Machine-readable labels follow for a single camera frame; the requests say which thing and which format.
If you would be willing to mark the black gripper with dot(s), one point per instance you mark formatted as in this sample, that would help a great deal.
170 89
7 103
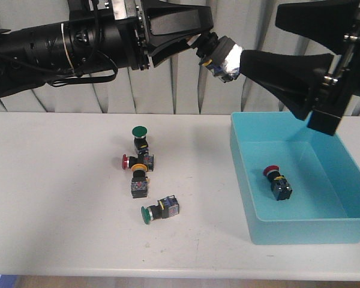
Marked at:
296 80
117 31

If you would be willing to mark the yellow push button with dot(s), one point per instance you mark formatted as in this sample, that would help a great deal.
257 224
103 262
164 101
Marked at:
139 181
221 56

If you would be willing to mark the red push button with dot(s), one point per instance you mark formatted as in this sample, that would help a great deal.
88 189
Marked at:
279 184
145 159

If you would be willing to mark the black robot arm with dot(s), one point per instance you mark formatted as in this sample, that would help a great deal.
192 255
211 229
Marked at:
34 57

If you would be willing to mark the teal plastic box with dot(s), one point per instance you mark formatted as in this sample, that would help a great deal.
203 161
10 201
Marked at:
324 207

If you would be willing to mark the upright green push button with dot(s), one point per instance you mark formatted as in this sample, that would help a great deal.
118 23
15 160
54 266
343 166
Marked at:
140 142

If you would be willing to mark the lying red push button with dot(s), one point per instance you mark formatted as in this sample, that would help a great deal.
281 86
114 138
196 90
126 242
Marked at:
145 159

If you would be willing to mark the lying yellow push button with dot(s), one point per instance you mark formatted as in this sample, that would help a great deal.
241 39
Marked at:
139 181

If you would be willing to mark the lying green push button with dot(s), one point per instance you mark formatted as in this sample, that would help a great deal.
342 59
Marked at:
165 208

